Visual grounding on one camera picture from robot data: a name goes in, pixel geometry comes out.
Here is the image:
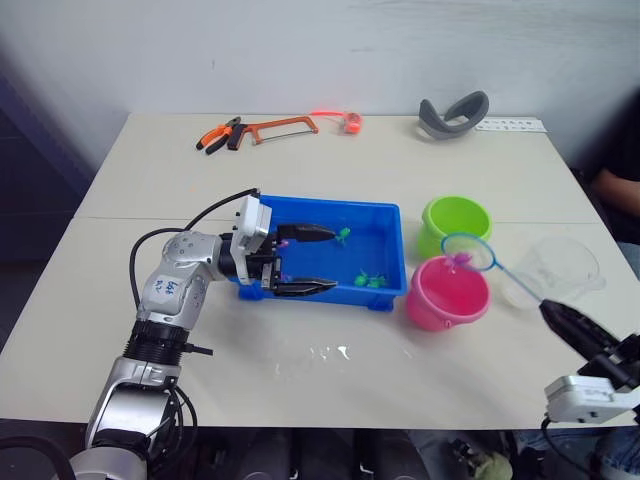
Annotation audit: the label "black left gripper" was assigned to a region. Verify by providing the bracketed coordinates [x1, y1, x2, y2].
[247, 223, 340, 299]

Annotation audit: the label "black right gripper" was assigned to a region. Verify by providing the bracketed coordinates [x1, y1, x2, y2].
[539, 298, 640, 390]

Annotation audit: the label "blue fishing net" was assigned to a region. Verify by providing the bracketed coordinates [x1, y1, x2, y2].
[440, 232, 549, 307]

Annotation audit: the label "blue plastic tub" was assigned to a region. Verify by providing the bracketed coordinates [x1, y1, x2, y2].
[237, 194, 407, 314]

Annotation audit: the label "clear plastic cup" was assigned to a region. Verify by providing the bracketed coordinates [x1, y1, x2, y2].
[499, 235, 608, 312]

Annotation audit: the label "green plastic bucket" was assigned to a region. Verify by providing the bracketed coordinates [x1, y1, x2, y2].
[418, 195, 496, 260]

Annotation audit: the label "pink plastic bucket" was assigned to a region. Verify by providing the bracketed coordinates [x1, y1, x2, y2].
[405, 255, 493, 334]

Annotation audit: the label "orange hacksaw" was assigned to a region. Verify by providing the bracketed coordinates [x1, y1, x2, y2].
[224, 115, 320, 152]

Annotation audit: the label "seated person in black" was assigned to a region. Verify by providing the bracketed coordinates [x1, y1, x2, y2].
[569, 83, 640, 281]

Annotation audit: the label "orange black pliers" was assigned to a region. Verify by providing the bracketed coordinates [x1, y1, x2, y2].
[195, 115, 243, 157]

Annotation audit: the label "olive green cloth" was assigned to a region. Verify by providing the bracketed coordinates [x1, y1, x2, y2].
[473, 451, 515, 480]

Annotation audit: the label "white printed paper strip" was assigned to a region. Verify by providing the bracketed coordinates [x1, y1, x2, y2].
[473, 117, 548, 135]

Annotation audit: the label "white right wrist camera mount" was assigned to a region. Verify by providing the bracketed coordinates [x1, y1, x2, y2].
[543, 374, 640, 427]

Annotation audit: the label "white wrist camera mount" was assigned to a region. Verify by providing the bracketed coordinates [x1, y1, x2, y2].
[230, 195, 274, 284]
[543, 374, 640, 427]

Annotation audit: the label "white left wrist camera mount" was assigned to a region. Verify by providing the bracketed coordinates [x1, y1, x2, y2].
[230, 195, 274, 284]

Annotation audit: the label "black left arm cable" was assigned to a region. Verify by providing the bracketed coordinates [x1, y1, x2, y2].
[129, 188, 263, 307]

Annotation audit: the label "grey curved head strap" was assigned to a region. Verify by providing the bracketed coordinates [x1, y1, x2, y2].
[418, 90, 491, 143]

